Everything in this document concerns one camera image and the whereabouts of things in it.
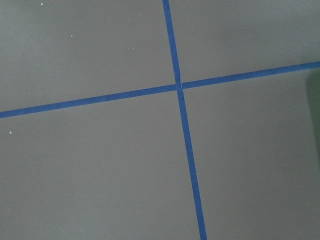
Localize green plastic tray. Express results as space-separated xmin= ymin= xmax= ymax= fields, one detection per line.
xmin=306 ymin=70 xmax=320 ymax=132

